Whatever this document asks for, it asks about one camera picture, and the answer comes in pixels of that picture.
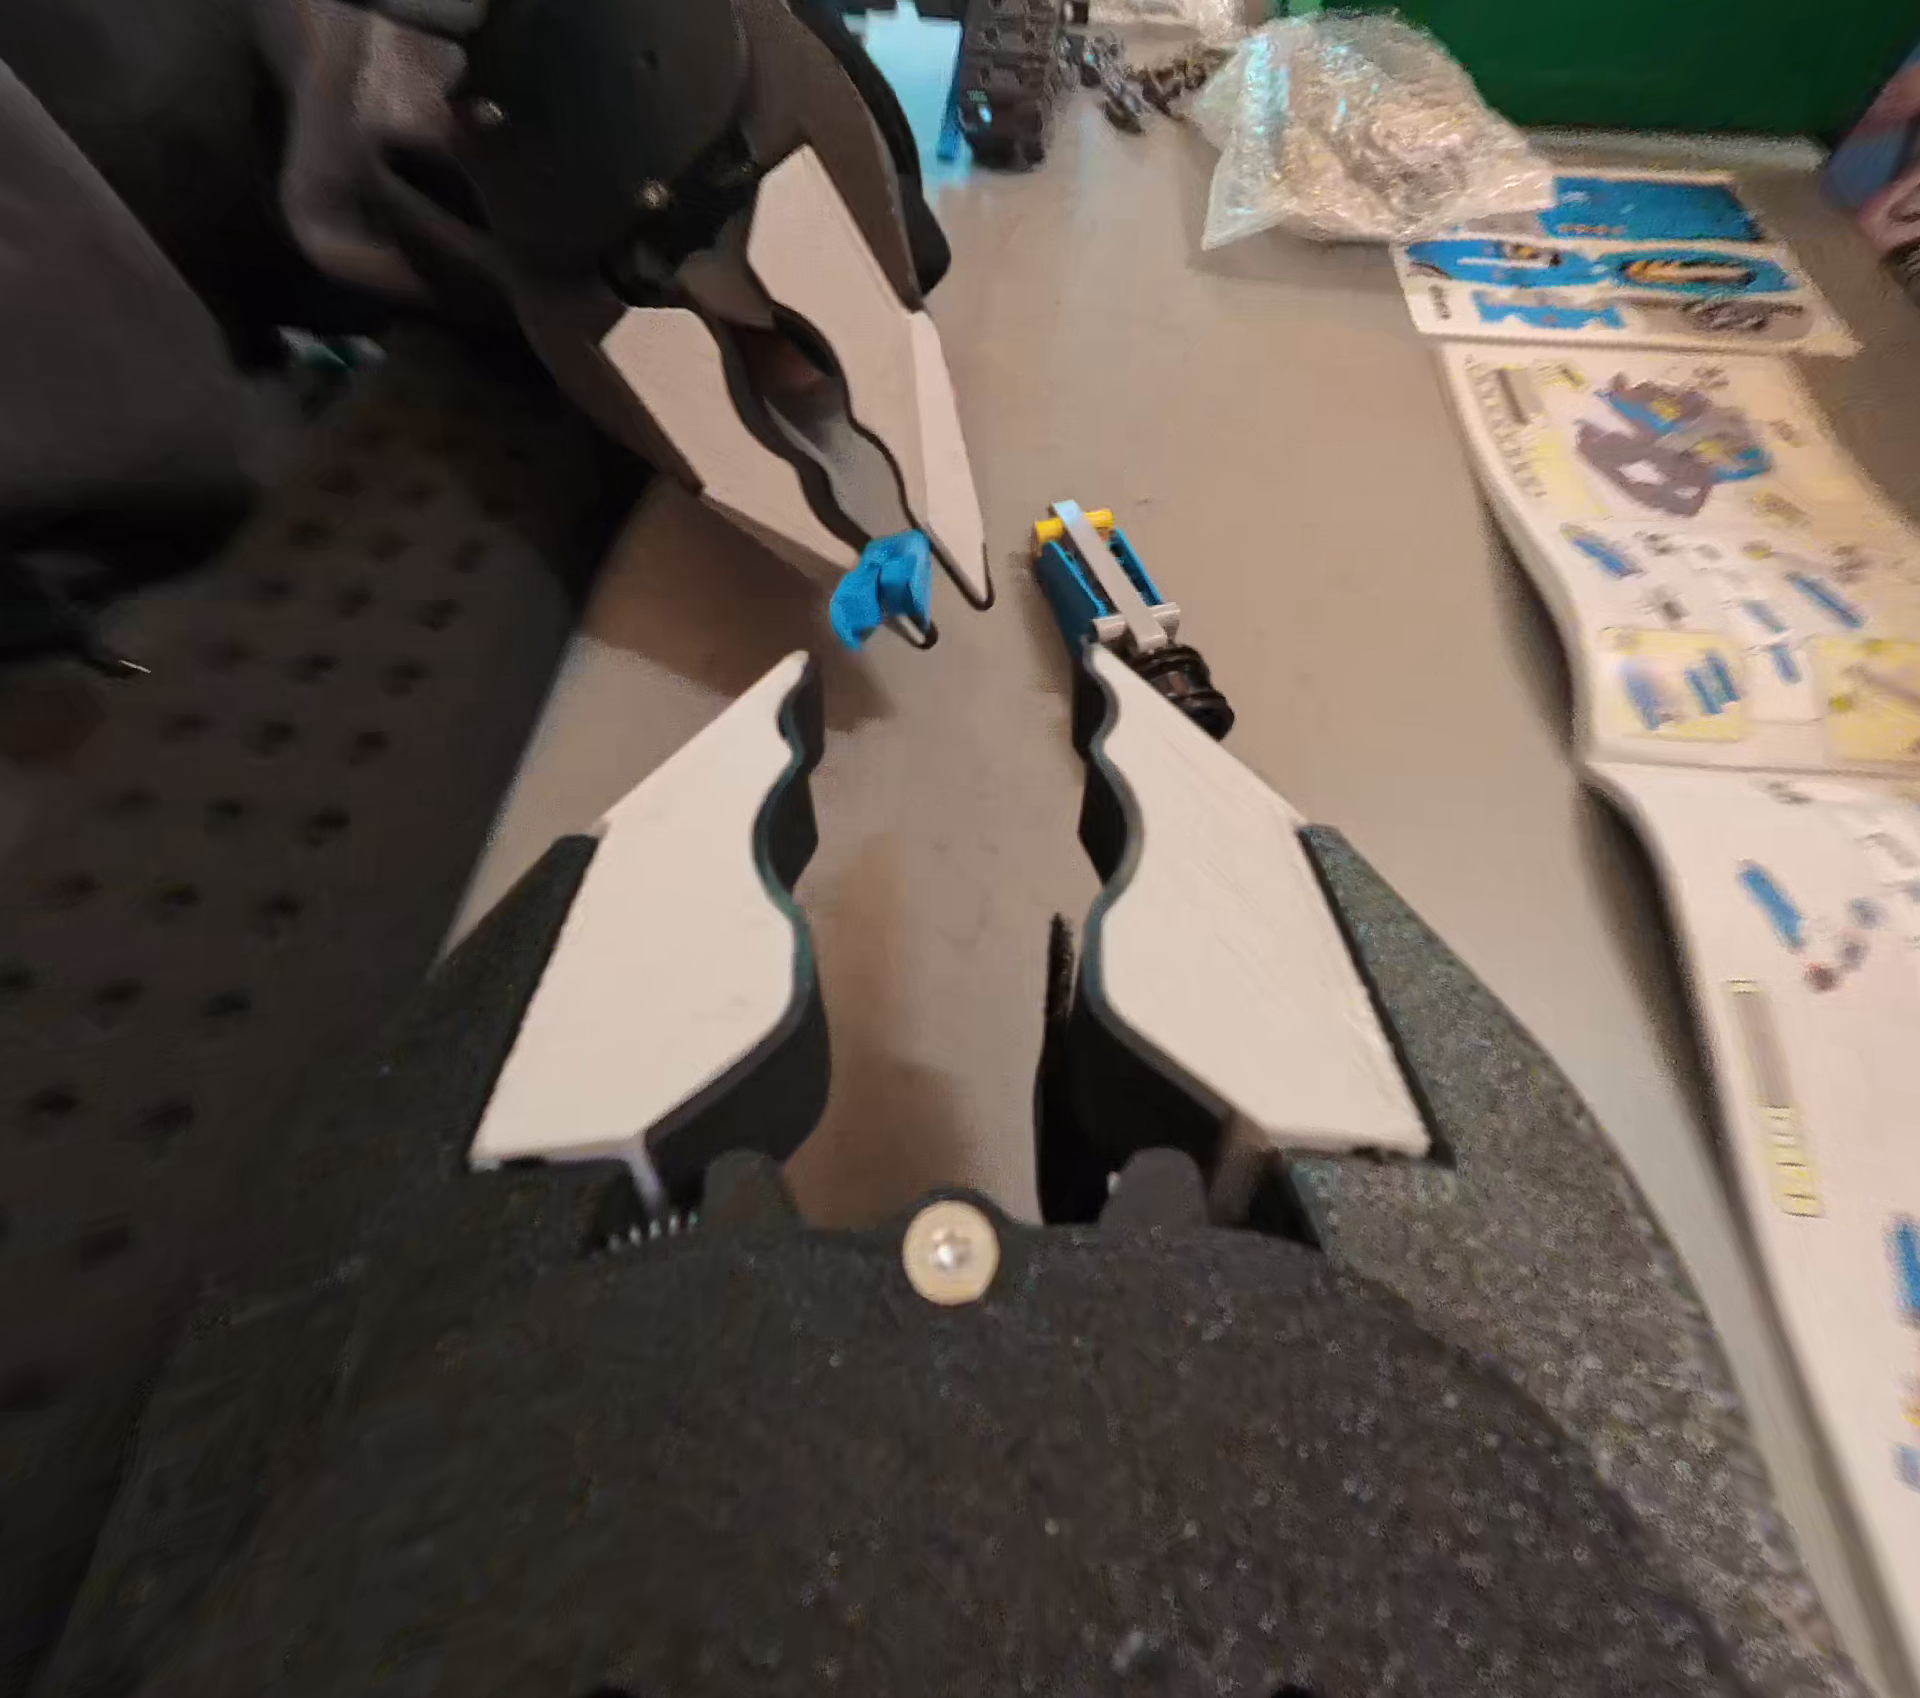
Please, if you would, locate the large blue sticker sheet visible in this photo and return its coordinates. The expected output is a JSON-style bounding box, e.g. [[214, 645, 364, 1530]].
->
[[1391, 236, 1863, 360]]

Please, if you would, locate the small blue brick piece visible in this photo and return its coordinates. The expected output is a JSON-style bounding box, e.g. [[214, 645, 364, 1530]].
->
[[826, 528, 942, 654]]

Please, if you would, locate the grey desk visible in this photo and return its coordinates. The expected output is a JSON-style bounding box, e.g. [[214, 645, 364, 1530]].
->
[[436, 0, 1920, 1698]]

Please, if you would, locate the small blue sticker sheet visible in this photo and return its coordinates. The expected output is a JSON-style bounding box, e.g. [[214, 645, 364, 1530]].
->
[[1536, 173, 1772, 246]]

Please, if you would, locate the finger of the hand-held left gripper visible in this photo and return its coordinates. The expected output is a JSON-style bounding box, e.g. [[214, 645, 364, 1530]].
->
[[597, 302, 909, 589], [742, 144, 996, 612]]

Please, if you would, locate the open instruction booklet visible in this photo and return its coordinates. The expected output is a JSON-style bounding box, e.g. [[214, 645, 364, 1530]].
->
[[1436, 343, 1920, 778]]

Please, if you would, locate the clear plastic bag of parts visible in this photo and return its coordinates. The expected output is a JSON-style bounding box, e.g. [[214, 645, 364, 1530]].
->
[[1200, 8, 1557, 254]]

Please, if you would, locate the white instruction booklet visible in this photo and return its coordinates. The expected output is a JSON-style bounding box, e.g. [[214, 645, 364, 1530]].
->
[[1589, 760, 1920, 1698]]

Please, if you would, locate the heap of small black parts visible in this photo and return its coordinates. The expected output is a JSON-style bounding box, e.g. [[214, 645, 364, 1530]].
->
[[1071, 29, 1247, 135]]

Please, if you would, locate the black perforated chair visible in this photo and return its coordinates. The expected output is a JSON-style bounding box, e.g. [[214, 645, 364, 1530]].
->
[[0, 342, 656, 1698]]

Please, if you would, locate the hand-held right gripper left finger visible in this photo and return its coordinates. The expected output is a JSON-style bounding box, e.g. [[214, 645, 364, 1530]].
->
[[470, 654, 829, 1208]]

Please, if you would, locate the pink blue box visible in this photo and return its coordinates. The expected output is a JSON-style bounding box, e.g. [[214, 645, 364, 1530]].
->
[[1819, 47, 1920, 302]]

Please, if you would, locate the blue grey brick assembly with wheel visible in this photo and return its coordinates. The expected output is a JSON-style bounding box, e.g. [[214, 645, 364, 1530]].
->
[[1029, 498, 1240, 741]]

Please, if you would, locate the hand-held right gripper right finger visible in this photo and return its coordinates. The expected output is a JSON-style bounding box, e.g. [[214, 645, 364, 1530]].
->
[[1046, 645, 1433, 1222]]

